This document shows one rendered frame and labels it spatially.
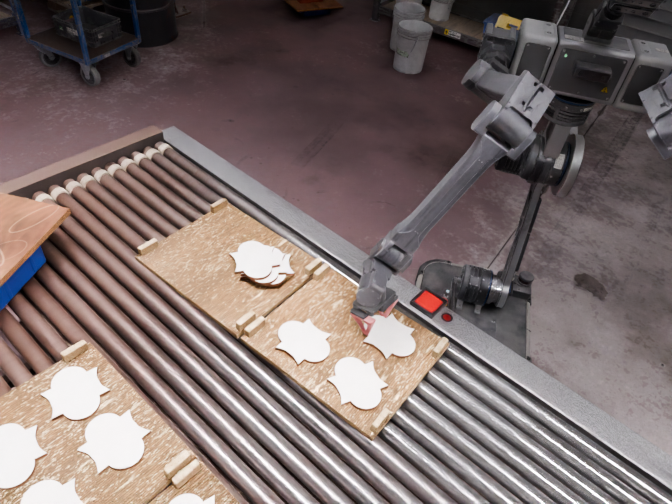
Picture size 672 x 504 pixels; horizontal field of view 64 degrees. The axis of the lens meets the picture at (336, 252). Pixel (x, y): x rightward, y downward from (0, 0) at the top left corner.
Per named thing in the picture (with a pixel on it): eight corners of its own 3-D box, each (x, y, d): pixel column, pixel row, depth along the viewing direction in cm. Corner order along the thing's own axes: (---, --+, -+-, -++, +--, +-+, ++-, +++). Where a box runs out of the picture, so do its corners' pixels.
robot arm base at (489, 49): (503, 80, 152) (517, 38, 144) (502, 93, 147) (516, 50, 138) (473, 74, 153) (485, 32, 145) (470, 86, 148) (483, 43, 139)
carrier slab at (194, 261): (227, 205, 174) (226, 201, 173) (324, 268, 158) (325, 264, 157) (135, 260, 153) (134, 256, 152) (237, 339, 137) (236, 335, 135)
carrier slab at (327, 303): (327, 269, 158) (327, 265, 156) (448, 346, 141) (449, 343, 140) (240, 341, 136) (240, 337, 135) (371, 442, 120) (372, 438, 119)
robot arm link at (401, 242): (533, 128, 110) (493, 96, 108) (539, 137, 105) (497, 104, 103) (403, 267, 131) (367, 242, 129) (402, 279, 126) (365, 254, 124)
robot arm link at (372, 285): (413, 255, 127) (384, 235, 126) (409, 285, 118) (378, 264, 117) (383, 284, 134) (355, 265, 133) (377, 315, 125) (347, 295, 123)
